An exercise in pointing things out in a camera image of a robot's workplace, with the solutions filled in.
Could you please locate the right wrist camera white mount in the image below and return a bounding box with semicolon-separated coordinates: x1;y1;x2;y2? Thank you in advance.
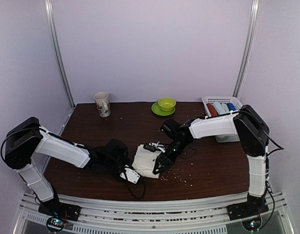
143;141;168;153

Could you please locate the green cup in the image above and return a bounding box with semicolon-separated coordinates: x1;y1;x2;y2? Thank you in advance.
158;97;177;111

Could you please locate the rolled dark blue towel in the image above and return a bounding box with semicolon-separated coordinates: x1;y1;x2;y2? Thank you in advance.
226;103;237;111

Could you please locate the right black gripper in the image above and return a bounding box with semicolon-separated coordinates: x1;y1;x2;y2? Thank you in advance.
153;138;190;174

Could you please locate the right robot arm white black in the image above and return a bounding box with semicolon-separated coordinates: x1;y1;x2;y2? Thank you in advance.
153;105;270;215

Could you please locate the aluminium frame post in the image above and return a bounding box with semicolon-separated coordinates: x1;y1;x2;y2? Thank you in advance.
44;0;76;109
233;0;260;99

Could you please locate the green saucer plate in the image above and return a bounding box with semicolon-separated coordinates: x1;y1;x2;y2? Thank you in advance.
151;102;176;116

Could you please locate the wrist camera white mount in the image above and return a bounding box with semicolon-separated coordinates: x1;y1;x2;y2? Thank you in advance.
143;141;168;153
120;167;140;184

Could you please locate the right aluminium frame post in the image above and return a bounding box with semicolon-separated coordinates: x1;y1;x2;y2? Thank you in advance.
233;0;260;99

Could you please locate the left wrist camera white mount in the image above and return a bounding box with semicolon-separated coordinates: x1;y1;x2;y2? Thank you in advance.
120;167;140;184

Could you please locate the aluminium front rail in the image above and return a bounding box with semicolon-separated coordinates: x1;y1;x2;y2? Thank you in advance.
11;192;294;234

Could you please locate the rolled light blue towel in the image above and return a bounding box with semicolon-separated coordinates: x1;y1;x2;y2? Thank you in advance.
212;101;230;115

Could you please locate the patterned ceramic mug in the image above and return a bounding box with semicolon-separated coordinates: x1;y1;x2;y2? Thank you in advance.
94;92;111;117

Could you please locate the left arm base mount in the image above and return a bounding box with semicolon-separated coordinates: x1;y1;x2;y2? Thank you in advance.
38;203;81;221

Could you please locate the white cream towel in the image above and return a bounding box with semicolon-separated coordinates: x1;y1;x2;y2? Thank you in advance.
132;144;161;179

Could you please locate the left aluminium frame post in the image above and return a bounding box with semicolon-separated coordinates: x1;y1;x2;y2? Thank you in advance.
44;0;76;109

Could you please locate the white plastic basket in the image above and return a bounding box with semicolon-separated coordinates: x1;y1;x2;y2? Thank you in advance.
201;96;242;143

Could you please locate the rolled red towel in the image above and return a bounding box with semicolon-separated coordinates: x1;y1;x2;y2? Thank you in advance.
206;103;219;117

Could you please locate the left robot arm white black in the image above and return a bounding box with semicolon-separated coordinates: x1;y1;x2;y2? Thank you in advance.
0;117;140;216

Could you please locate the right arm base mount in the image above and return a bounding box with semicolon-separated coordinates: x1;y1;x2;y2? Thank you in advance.
226;202;269;221

